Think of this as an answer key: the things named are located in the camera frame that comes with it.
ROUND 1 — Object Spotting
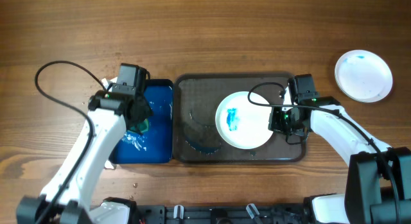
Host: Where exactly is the blue water tray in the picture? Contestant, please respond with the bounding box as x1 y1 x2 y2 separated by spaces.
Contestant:
109 79 173 164

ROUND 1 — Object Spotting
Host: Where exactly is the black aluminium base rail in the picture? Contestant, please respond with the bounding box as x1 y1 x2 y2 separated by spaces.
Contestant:
126 203 318 224

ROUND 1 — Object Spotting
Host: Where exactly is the white plate blue stain front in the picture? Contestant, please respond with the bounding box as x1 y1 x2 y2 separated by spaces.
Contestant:
214 91 273 150

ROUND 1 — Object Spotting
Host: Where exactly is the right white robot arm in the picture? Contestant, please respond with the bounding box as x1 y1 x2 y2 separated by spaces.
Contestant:
268 97 410 223

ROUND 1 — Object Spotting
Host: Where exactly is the green yellow sponge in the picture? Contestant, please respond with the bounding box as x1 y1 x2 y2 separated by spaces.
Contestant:
129 119 149 135

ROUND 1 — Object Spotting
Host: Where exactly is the dark brown tray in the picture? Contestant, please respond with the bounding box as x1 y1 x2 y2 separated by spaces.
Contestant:
173 72 306 164

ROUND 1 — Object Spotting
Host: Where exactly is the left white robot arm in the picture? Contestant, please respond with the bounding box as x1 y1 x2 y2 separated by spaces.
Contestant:
16 90 152 223

